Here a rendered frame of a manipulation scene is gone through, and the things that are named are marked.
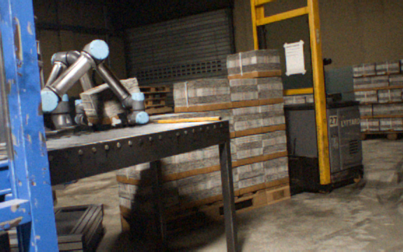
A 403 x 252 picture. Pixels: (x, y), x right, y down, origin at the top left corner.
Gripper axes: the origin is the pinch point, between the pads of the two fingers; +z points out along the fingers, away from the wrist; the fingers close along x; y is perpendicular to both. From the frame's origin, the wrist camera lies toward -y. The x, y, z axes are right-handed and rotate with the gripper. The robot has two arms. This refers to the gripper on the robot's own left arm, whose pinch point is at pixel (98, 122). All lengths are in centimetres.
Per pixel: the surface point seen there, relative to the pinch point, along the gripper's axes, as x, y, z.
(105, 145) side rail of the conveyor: -62, 19, 150
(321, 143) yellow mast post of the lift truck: 155, -93, 60
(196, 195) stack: 30, -74, 42
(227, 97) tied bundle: 88, -21, 41
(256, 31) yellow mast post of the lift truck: 191, 8, -10
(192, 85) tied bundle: 69, -2, 30
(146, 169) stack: 1, -36, 42
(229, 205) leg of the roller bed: 1, -51, 120
